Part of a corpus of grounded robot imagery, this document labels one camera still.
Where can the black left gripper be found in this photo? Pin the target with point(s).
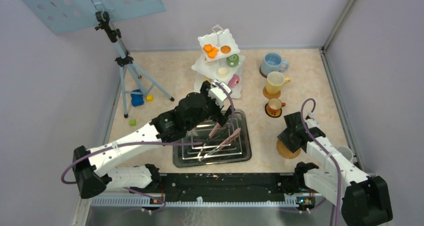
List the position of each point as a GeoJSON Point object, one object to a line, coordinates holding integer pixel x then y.
{"type": "Point", "coordinates": [220, 117]}

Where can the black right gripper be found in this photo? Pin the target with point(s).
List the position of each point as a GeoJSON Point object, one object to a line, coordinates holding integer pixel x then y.
{"type": "Point", "coordinates": [283, 137]}

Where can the woven coaster front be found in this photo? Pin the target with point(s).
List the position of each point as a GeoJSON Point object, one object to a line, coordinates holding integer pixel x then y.
{"type": "Point", "coordinates": [285, 152]}

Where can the dark printed coaster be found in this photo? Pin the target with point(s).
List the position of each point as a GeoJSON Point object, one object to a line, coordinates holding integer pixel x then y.
{"type": "Point", "coordinates": [271, 112]}

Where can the brown mug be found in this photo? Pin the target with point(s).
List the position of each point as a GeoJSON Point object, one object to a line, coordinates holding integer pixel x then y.
{"type": "Point", "coordinates": [275, 102]}

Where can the white round bun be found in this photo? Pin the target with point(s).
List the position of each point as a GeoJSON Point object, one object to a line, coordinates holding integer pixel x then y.
{"type": "Point", "coordinates": [222, 72]}

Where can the metal tongs with pink tips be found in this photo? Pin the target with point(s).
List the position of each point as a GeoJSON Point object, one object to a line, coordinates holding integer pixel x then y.
{"type": "Point", "coordinates": [219, 138]}

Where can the pink cake slice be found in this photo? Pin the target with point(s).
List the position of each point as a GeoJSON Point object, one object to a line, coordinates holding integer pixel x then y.
{"type": "Point", "coordinates": [234, 81]}

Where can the brown coaster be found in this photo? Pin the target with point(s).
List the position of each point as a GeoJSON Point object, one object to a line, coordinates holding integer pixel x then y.
{"type": "Point", "coordinates": [262, 74]}
{"type": "Point", "coordinates": [270, 96]}

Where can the stainless steel tray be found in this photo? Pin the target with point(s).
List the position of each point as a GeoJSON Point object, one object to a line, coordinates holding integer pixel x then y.
{"type": "Point", "coordinates": [229, 146]}

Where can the orange fish cake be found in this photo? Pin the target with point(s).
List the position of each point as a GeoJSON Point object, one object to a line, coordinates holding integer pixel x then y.
{"type": "Point", "coordinates": [208, 48]}
{"type": "Point", "coordinates": [213, 53]}

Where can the green roll cake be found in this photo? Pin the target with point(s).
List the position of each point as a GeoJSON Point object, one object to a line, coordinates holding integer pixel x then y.
{"type": "Point", "coordinates": [233, 60]}

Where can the yellow mug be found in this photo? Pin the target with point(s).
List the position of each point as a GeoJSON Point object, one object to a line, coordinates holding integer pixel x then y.
{"type": "Point", "coordinates": [275, 82]}

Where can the orange round cookie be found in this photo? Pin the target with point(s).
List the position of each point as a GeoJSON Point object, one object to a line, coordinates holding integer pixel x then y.
{"type": "Point", "coordinates": [225, 49]}

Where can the brown coaster back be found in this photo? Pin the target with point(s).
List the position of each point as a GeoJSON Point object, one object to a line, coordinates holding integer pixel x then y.
{"type": "Point", "coordinates": [262, 74]}

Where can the blue mug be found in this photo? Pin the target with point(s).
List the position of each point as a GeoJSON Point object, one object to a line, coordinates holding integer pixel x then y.
{"type": "Point", "coordinates": [273, 62]}

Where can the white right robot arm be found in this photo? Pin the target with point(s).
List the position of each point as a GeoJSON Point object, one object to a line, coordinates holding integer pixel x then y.
{"type": "Point", "coordinates": [362, 199]}

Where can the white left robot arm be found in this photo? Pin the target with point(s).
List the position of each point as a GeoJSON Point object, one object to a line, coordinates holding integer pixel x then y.
{"type": "Point", "coordinates": [96, 169]}

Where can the yellow toy block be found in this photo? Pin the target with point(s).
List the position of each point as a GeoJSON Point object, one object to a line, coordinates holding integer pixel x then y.
{"type": "Point", "coordinates": [149, 98]}

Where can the white three-tier dessert stand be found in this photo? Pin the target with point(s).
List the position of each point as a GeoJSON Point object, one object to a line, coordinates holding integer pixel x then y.
{"type": "Point", "coordinates": [206, 68]}

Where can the blue toy block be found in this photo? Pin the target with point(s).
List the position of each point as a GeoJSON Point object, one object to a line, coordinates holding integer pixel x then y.
{"type": "Point", "coordinates": [137, 98]}

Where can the green toy block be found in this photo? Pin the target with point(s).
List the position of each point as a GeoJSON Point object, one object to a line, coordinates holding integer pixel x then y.
{"type": "Point", "coordinates": [132, 122]}

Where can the light blue music stand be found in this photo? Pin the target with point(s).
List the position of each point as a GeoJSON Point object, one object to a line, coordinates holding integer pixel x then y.
{"type": "Point", "coordinates": [62, 16]}

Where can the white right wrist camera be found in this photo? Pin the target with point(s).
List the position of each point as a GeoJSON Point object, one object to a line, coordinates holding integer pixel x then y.
{"type": "Point", "coordinates": [310, 121]}

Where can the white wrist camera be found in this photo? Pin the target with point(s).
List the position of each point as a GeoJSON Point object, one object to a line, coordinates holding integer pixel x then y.
{"type": "Point", "coordinates": [310, 121]}
{"type": "Point", "coordinates": [219, 91]}

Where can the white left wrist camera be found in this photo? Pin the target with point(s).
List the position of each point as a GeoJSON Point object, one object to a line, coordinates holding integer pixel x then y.
{"type": "Point", "coordinates": [219, 91]}

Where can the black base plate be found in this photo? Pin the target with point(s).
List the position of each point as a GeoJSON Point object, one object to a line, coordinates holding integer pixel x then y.
{"type": "Point", "coordinates": [224, 187]}

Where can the white cable duct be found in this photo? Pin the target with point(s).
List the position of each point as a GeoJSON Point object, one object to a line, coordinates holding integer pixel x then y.
{"type": "Point", "coordinates": [142, 201]}

